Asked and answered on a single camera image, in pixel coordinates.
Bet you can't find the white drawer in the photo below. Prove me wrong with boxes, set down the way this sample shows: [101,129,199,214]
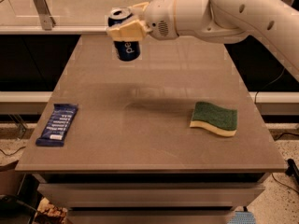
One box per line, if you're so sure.
[67,210,235,224]
[38,183,264,208]

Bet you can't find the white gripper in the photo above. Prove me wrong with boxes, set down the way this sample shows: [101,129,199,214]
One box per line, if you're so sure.
[107,0,178,42]

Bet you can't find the left metal glass bracket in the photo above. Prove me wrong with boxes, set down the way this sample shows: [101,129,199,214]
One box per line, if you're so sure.
[33,0,56,31]

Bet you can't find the blue pepsi can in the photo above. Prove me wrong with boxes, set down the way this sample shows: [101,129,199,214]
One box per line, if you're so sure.
[107,7,140,62]

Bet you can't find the glass barrier panel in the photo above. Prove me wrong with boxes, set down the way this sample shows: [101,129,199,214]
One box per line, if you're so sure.
[0,0,299,28]

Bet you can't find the lower white drawer front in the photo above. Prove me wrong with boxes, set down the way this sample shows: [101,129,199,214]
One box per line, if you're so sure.
[67,210,235,224]

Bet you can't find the black cable right floor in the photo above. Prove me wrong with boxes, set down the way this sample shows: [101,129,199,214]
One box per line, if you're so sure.
[253,67,299,195]

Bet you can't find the black cable floor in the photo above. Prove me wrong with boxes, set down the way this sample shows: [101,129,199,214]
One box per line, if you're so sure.
[253,67,299,195]
[0,145,27,157]

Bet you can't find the green yellow sponge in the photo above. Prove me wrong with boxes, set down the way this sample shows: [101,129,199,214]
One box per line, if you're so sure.
[190,102,237,137]

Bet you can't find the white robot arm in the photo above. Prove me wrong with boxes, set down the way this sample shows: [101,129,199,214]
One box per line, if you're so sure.
[107,0,299,80]

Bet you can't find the blue snack bar wrapper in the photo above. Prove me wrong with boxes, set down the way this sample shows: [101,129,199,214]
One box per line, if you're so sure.
[36,104,78,147]

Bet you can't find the black cable left floor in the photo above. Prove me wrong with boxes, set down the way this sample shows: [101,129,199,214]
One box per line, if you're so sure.
[0,145,27,157]

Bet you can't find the upper white drawer front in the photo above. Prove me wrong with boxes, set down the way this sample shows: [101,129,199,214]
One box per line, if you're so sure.
[38,183,264,208]

